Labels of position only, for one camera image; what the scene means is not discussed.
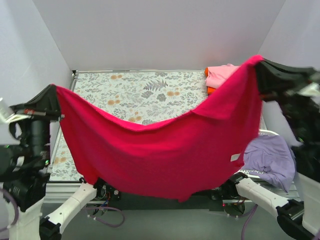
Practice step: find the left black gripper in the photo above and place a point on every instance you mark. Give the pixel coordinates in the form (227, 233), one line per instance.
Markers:
(36, 111)

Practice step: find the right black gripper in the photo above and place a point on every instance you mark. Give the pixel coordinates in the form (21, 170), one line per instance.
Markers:
(285, 83)

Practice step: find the red t-shirt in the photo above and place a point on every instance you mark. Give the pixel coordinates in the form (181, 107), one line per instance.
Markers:
(171, 159)

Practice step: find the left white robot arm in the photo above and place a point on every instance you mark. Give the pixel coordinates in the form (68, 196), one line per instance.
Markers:
(27, 194)

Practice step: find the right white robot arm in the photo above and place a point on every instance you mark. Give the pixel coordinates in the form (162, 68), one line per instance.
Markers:
(298, 219)

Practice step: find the white perforated basket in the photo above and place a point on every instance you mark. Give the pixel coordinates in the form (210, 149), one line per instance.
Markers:
(253, 173)

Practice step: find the pink folded t-shirt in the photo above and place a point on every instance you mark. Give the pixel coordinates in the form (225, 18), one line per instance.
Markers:
(223, 72)

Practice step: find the orange folded t-shirt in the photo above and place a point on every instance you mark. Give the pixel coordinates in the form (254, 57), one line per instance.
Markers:
(211, 80)

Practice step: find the lavender t-shirt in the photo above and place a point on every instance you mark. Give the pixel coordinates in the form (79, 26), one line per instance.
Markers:
(271, 154)

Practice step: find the floral patterned table mat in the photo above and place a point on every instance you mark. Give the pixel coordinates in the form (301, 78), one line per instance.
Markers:
(143, 97)

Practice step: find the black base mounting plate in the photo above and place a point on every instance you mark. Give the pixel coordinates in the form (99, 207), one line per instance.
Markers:
(212, 200)

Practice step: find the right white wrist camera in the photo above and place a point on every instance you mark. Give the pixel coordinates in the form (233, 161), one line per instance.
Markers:
(311, 90)

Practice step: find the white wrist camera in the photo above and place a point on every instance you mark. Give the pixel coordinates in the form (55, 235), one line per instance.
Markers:
(6, 113)
(311, 90)

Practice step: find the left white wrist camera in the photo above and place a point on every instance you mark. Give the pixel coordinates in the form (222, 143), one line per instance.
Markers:
(6, 113)

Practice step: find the aluminium frame rail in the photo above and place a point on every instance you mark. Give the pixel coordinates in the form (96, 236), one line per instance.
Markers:
(64, 179)

